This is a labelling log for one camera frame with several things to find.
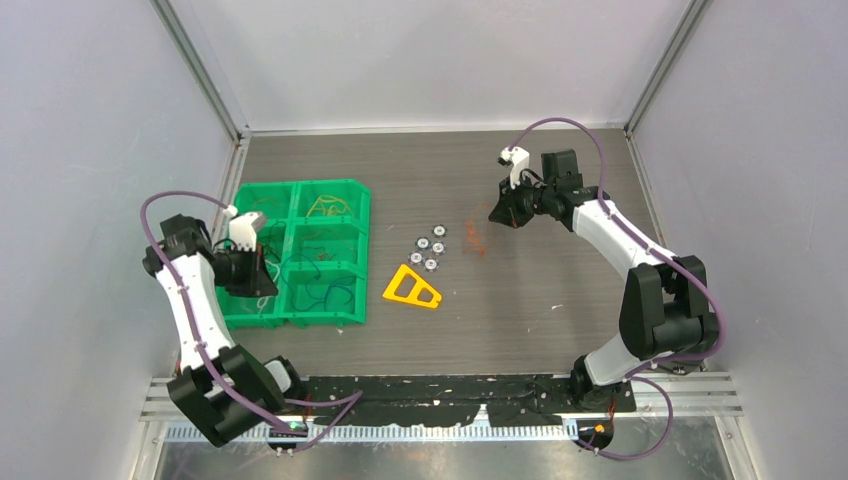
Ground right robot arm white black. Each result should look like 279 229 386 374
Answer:
489 147 720 411

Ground yellow triangular plastic piece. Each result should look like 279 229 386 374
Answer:
382 264 442 309

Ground orange brown wire in tray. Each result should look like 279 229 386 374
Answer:
250 193 285 217

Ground green compartment tray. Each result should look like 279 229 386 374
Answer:
218 179 372 330

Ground black wire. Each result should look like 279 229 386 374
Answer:
261 221 287 266

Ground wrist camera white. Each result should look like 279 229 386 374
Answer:
497 146 530 190
228 211 267 252

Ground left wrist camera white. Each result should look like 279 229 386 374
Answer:
228 211 267 252

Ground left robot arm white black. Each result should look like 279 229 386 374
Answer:
142 214 307 447

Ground poker chip bottom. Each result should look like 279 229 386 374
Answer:
424 258 439 272

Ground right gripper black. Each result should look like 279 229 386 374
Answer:
490 172 556 229

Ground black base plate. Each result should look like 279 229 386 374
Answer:
304 374 635 427

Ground poker chip right middle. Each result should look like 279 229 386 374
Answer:
431 241 446 255

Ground poker chip left lower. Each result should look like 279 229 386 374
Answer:
408 251 424 266

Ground yellow wires in tray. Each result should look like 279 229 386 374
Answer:
305 193 356 219

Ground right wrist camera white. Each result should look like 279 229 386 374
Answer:
497 146 530 190

